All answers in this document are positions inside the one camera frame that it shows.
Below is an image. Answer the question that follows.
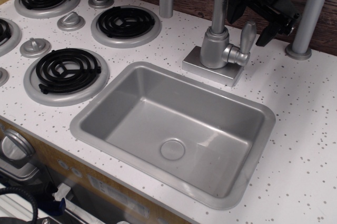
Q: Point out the silver faucet lever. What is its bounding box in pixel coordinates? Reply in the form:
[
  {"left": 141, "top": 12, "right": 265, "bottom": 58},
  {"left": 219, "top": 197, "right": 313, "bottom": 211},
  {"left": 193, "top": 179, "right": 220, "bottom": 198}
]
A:
[{"left": 222, "top": 20, "right": 257, "bottom": 66}]

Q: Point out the grey support pole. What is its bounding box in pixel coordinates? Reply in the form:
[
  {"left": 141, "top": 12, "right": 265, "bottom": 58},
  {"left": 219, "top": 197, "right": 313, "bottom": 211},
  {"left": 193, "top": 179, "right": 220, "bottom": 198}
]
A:
[{"left": 285, "top": 0, "right": 325, "bottom": 61}]

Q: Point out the silver toy faucet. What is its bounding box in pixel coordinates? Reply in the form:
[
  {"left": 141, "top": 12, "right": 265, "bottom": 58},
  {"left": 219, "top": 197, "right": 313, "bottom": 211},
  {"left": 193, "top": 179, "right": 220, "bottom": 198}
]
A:
[{"left": 158, "top": 0, "right": 257, "bottom": 87}]

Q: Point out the back right stove burner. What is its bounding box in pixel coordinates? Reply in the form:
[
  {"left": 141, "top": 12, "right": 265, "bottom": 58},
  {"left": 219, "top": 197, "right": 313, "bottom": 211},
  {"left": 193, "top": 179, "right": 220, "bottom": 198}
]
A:
[{"left": 91, "top": 6, "right": 161, "bottom": 48}]

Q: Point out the grey sink basin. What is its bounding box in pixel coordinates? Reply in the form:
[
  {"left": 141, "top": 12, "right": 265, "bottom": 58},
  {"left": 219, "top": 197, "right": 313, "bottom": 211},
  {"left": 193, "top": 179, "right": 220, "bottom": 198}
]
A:
[{"left": 70, "top": 62, "right": 276, "bottom": 210}]

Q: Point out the silver knob back right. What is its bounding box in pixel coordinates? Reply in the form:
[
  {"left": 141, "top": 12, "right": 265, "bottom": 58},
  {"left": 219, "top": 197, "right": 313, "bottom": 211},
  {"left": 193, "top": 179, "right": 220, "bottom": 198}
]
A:
[{"left": 88, "top": 0, "right": 114, "bottom": 9}]

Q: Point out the silver knob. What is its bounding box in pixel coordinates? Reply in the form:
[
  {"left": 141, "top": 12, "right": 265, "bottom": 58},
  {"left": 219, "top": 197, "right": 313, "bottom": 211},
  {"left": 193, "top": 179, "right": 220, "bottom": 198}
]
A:
[
  {"left": 88, "top": 0, "right": 114, "bottom": 9},
  {"left": 57, "top": 12, "right": 85, "bottom": 32},
  {"left": 19, "top": 38, "right": 51, "bottom": 58}
]

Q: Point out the silver knob middle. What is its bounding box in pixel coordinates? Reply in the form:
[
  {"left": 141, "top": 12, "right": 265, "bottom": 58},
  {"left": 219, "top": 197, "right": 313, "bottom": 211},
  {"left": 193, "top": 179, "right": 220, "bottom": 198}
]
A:
[{"left": 57, "top": 12, "right": 85, "bottom": 32}]

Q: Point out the front right stove burner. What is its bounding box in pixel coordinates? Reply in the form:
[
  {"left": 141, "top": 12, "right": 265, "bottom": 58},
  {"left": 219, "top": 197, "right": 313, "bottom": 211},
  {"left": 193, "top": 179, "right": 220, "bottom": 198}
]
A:
[{"left": 24, "top": 48, "right": 110, "bottom": 107}]

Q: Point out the back left stove burner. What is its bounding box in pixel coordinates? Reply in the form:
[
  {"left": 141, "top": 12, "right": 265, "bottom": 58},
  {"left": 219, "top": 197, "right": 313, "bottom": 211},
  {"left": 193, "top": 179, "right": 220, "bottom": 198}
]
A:
[{"left": 14, "top": 0, "right": 80, "bottom": 19}]

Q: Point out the silver knob front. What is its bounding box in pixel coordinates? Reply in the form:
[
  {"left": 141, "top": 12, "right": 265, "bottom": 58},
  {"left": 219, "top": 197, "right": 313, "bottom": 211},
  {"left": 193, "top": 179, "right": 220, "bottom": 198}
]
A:
[{"left": 19, "top": 38, "right": 51, "bottom": 58}]

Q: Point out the left edge stove burner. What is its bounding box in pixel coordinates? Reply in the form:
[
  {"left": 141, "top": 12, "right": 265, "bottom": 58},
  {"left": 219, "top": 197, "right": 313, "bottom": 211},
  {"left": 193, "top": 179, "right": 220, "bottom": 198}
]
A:
[{"left": 1, "top": 18, "right": 22, "bottom": 56}]

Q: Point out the silver knob left edge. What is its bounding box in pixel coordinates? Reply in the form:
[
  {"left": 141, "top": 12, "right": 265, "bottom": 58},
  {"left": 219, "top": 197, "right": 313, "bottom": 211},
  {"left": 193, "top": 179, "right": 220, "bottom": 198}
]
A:
[{"left": 0, "top": 67, "right": 9, "bottom": 86}]

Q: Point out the silver oven dial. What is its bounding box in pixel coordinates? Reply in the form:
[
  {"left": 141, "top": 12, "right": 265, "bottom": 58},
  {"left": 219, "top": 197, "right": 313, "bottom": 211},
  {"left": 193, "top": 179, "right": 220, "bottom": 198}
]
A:
[{"left": 1, "top": 129, "right": 35, "bottom": 169}]

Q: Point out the silver oven handle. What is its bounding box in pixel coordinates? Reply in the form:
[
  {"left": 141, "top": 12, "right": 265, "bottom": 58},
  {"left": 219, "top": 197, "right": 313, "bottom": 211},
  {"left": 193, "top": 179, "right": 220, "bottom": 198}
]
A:
[{"left": 1, "top": 160, "right": 40, "bottom": 183}]

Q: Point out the black braided cable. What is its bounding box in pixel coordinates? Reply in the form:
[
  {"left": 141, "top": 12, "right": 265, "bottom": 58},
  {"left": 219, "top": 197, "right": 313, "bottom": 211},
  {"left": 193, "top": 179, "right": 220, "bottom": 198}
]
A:
[{"left": 0, "top": 186, "right": 39, "bottom": 222}]

